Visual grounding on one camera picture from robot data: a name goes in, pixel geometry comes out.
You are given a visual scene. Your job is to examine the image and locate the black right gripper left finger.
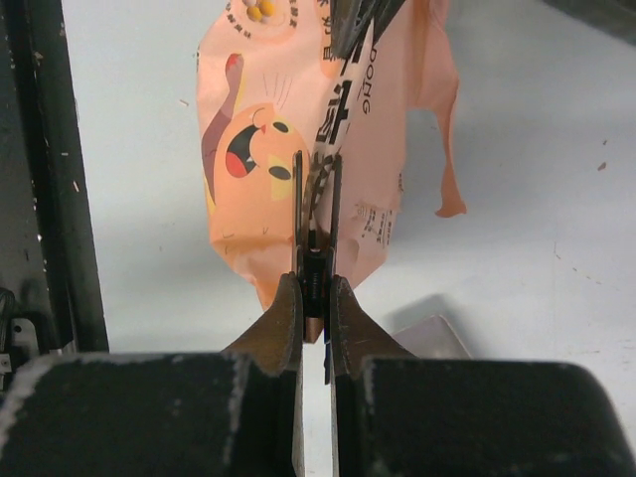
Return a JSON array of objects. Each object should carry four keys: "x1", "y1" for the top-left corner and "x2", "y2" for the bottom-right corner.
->
[{"x1": 1, "y1": 273, "x2": 304, "y2": 476}]

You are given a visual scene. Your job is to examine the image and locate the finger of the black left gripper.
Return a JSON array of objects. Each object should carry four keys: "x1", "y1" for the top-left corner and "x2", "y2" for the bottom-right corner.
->
[{"x1": 329, "y1": 0, "x2": 404, "y2": 58}]

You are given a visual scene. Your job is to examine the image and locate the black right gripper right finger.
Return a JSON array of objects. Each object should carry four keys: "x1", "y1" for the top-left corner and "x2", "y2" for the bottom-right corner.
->
[{"x1": 329, "y1": 276, "x2": 631, "y2": 476}]

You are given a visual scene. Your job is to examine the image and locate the silver metal scoop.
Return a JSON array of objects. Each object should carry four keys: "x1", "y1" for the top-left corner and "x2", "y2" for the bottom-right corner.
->
[{"x1": 392, "y1": 315, "x2": 471, "y2": 360}]

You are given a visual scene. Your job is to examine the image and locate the pink cat litter bag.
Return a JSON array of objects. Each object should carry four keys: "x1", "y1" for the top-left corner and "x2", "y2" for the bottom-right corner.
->
[{"x1": 197, "y1": 1, "x2": 459, "y2": 307}]

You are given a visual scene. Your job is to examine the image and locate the black bag sealing clip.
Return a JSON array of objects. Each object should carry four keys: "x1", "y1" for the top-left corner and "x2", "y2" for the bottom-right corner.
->
[{"x1": 292, "y1": 151, "x2": 342, "y2": 384}]

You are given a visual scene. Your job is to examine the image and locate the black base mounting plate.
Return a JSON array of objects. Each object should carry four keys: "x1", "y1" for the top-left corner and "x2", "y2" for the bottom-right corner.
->
[{"x1": 1, "y1": 1, "x2": 108, "y2": 388}]

